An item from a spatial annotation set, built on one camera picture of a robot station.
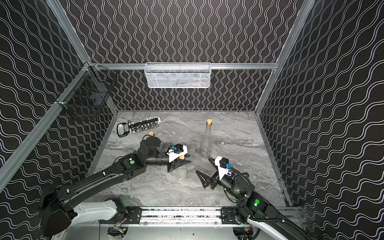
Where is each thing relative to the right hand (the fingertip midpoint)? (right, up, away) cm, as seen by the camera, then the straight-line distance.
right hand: (204, 164), depth 68 cm
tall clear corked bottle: (+3, +9, +14) cm, 17 cm away
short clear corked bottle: (-10, +2, -6) cm, 11 cm away
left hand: (-5, +2, -3) cm, 6 cm away
